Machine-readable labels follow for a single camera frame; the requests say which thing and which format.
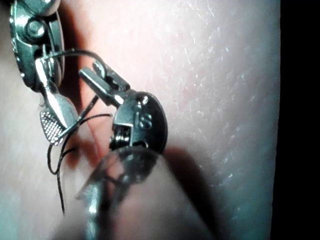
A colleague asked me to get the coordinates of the left arm needle driver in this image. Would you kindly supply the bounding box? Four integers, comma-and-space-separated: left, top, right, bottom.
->
108, 91, 168, 154

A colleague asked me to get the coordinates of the left arm needle driver jaw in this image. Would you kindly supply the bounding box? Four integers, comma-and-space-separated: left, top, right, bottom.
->
78, 67, 125, 106
92, 60, 131, 93

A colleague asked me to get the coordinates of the right arm needle driver jaw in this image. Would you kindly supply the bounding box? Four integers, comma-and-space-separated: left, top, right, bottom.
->
34, 58, 79, 130
39, 108, 68, 147

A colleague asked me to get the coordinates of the right arm needle driver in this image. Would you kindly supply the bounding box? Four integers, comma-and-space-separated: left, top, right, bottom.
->
9, 0, 66, 93

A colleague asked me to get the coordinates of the black thread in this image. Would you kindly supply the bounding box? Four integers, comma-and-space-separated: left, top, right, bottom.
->
46, 94, 113, 216

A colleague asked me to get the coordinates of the tissue pad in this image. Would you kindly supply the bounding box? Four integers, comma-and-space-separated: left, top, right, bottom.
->
0, 0, 281, 240

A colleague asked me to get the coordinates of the curved steel needle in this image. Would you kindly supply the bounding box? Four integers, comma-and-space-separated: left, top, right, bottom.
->
39, 48, 106, 67

